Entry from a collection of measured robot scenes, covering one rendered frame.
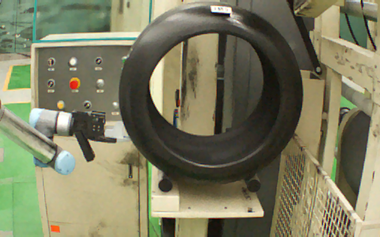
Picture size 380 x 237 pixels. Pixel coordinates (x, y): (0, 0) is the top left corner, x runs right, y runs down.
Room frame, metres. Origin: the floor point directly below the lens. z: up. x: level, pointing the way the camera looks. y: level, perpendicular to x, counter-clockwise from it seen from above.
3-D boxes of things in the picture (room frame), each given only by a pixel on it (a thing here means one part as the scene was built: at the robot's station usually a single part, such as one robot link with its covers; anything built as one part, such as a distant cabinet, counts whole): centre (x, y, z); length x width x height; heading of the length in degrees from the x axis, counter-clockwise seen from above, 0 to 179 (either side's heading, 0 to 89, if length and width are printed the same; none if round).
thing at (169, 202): (1.67, 0.08, 0.83); 0.36 x 0.09 x 0.06; 4
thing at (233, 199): (1.68, -0.06, 0.80); 0.37 x 0.36 x 0.02; 94
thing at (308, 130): (1.92, -0.43, 1.05); 0.20 x 0.15 x 0.30; 4
